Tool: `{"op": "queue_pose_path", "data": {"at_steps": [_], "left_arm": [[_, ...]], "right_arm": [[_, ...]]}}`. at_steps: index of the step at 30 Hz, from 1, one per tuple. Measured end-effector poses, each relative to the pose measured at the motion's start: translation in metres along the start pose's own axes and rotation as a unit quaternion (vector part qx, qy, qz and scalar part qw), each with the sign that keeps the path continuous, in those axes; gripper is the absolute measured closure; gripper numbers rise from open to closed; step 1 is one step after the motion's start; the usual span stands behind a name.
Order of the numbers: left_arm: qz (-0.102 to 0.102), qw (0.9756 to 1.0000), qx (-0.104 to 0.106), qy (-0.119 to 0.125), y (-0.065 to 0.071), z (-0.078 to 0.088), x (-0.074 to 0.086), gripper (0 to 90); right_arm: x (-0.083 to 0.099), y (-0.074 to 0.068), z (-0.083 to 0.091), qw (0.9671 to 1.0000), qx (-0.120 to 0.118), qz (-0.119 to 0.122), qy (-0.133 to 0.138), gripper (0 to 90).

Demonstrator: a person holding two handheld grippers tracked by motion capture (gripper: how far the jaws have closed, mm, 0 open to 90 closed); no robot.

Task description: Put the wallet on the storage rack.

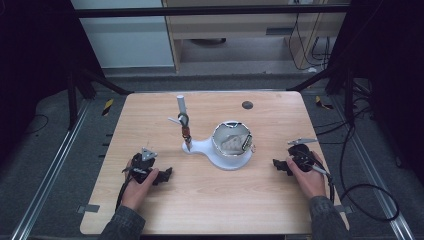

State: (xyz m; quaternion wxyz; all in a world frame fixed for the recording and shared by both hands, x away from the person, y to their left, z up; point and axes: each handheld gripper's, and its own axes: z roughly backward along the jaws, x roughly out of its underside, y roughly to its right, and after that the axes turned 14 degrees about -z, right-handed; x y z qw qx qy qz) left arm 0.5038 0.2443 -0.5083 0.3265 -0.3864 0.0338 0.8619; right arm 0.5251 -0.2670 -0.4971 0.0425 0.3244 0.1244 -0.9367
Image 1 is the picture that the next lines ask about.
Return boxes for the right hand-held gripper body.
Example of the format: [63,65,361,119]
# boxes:
[287,137,319,173]

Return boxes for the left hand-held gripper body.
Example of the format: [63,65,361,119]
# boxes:
[127,146,161,185]

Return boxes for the olive loop keychain orange clip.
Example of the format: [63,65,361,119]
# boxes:
[177,112,194,153]

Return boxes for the white stand with pole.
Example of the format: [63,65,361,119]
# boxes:
[167,94,254,171]

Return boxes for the white bowl silver rim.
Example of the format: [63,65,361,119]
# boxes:
[211,120,253,158]

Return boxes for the person's left hand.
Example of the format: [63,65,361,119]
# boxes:
[120,158,161,212]

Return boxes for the person's right hand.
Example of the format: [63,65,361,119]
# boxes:
[285,150,327,201]

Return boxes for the yellow black tape strip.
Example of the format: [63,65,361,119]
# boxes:
[314,95,335,111]
[101,97,115,117]

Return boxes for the black stand legs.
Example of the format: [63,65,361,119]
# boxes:
[286,61,357,128]
[65,61,135,132]

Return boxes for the black curtain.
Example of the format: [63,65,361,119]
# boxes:
[0,0,105,164]
[328,0,424,186]

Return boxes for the white cabinet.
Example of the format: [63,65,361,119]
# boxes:
[70,0,175,70]

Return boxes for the light wooden desk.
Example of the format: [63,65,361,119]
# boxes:
[162,0,351,73]

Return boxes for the black horizontal bar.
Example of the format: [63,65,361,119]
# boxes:
[74,4,350,19]

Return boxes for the left hand-held gripper cable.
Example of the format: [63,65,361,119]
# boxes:
[114,165,148,212]

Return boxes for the hand-held gripper cable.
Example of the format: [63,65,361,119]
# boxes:
[114,165,148,212]
[306,156,336,205]

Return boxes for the right hand-held gripper cable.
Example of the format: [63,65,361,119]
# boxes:
[306,156,336,205]

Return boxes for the grey metal table bracket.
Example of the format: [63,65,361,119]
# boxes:
[334,204,354,215]
[76,203,101,215]

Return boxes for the metal floor rail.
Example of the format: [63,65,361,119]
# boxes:
[328,95,417,240]
[10,99,92,240]

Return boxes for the thick black floor cable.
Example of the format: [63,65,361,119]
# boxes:
[314,105,401,223]

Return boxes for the thin black floor cable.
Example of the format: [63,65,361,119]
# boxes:
[23,113,50,136]

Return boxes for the black hanging cables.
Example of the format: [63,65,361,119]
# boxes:
[287,12,332,72]

